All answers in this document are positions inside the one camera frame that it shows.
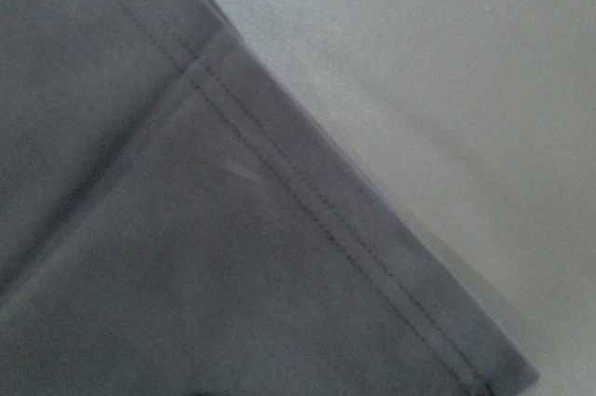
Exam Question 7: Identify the dark brown t-shirt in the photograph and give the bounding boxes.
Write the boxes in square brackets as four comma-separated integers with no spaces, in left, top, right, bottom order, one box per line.
[1,0,537,395]

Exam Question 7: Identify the brown paper table cover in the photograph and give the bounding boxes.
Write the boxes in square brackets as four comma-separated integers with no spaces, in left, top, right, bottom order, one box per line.
[215,0,595,395]

